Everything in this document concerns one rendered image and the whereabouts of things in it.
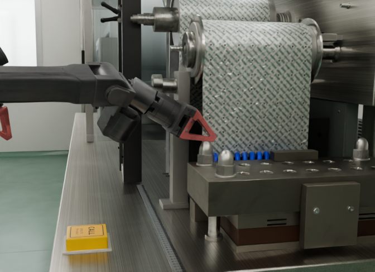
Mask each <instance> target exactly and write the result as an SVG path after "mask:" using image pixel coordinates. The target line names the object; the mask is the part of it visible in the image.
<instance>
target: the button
mask: <svg viewBox="0 0 375 272"><path fill-rule="evenodd" d="M107 248H108V235H107V228H106V224H98V225H80V226H68V227H67V234H66V251H79V250H94V249H107Z"/></svg>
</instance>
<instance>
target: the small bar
mask: <svg viewBox="0 0 375 272"><path fill-rule="evenodd" d="M270 159H271V160H273V161H294V160H317V159H318V151H316V150H313V149H304V150H271V151H270Z"/></svg>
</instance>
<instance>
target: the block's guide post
mask: <svg viewBox="0 0 375 272"><path fill-rule="evenodd" d="M205 239H206V240H208V241H211V242H218V241H221V240H222V239H223V234H222V233H220V216H217V217H209V218H208V232H207V233H206V234H205Z"/></svg>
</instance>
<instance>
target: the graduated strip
mask: <svg viewBox="0 0 375 272"><path fill-rule="evenodd" d="M136 187H137V190H138V192H139V194H140V197H141V199H142V201H143V204H144V206H145V209H146V211H147V213H148V215H149V218H150V220H151V222H152V225H153V227H154V229H155V231H156V234H157V237H158V239H159V241H160V243H161V246H162V248H163V250H164V252H165V255H166V257H167V259H168V262H169V264H170V266H171V268H172V271H173V272H187V270H186V268H185V266H184V264H183V262H182V260H181V258H180V256H179V254H178V252H177V250H176V248H175V246H174V244H173V242H172V240H171V238H170V236H169V234H168V232H167V230H166V228H165V226H164V224H163V222H162V220H161V218H160V216H159V214H158V212H157V211H156V208H155V206H154V205H153V203H152V200H151V198H150V196H149V195H148V193H147V190H146V188H145V186H144V185H136Z"/></svg>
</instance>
